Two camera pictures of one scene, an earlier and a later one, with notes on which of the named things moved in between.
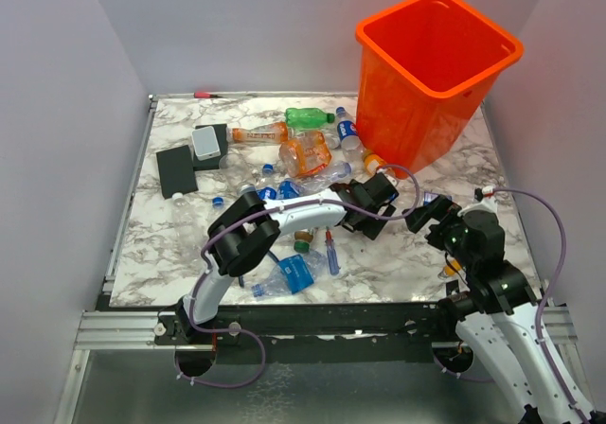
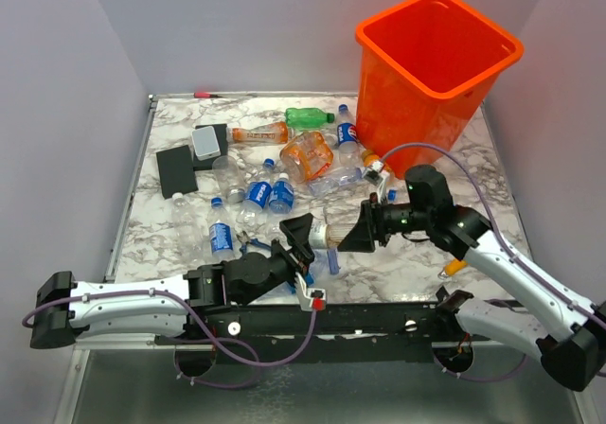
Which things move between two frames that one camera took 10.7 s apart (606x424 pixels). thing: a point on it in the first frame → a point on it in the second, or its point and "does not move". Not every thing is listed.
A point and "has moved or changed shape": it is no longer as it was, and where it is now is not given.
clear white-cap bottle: [186, 227] does not move
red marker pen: [204, 95] does not move
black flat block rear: [221, 134] does not move
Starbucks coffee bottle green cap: [301, 246] has moved or changed shape
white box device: [205, 144] does not move
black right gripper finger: [439, 208] → [362, 238]
